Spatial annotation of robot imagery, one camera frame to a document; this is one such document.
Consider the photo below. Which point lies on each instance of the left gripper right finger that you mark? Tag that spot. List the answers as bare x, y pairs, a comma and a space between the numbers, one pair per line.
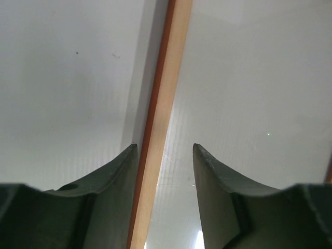
238, 212

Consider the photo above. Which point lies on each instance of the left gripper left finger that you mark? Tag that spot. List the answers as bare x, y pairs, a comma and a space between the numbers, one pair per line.
91, 212

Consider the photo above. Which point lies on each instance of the orange wooden picture frame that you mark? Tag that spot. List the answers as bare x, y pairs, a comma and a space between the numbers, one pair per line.
158, 116

